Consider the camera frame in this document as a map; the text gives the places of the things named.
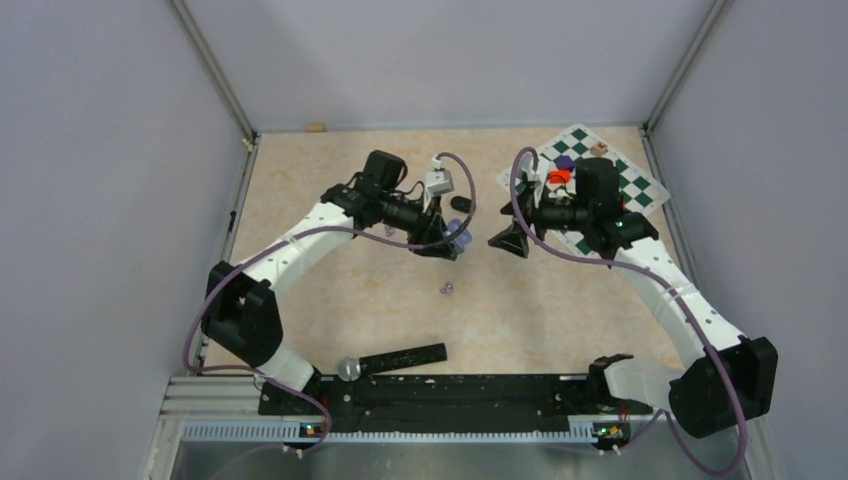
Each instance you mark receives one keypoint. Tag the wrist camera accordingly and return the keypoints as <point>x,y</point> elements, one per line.
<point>532,183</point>
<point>438,181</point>

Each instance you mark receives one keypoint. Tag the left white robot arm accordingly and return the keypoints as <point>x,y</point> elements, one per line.
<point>241,312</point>

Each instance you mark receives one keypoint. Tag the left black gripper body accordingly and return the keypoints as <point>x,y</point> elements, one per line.
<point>409,214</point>

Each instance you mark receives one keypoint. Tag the black microphone silver head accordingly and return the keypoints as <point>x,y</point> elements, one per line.
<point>353,368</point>

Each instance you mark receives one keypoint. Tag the purple block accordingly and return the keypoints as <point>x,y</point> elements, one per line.
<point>564,162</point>

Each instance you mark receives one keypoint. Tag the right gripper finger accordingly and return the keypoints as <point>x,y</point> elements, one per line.
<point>524,196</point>
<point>513,239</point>

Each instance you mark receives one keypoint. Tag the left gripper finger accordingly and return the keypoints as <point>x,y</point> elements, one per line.
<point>438,226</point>
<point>439,248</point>

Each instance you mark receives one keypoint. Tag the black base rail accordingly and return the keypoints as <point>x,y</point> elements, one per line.
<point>440,404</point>

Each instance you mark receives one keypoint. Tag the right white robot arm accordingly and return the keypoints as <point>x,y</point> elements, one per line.
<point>724,377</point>

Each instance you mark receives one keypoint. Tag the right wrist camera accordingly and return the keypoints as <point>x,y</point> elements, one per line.
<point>532,183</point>

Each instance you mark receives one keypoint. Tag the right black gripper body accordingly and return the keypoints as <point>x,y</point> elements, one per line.
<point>551,214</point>

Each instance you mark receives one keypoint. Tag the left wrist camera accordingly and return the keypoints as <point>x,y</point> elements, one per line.
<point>438,181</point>

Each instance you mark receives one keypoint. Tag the black earbud charging case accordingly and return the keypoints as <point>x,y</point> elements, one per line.
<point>461,204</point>

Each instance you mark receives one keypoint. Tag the small wooden cube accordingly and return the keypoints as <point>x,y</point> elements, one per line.
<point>600,150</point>

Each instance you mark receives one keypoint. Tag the grey purple charging case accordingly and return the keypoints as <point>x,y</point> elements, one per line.
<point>461,238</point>

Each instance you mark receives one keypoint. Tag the red block upper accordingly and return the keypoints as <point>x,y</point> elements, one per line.
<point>559,177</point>

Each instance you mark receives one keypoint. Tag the green white chessboard mat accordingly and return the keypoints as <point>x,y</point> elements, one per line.
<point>640,191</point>

